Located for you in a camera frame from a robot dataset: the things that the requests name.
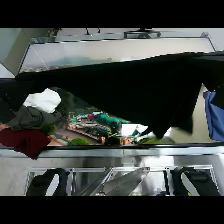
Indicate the black T-shirt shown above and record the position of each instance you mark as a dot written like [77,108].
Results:
[133,90]

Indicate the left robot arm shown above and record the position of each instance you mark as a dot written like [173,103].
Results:
[43,183]

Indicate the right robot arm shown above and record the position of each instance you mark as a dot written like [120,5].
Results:
[196,183]

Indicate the white garment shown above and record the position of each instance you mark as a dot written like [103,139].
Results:
[43,100]

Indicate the grey garment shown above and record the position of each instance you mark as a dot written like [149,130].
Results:
[30,118]

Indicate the dark red garment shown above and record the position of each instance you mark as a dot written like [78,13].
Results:
[26,140]

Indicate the blue garment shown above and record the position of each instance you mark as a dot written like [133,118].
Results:
[215,120]

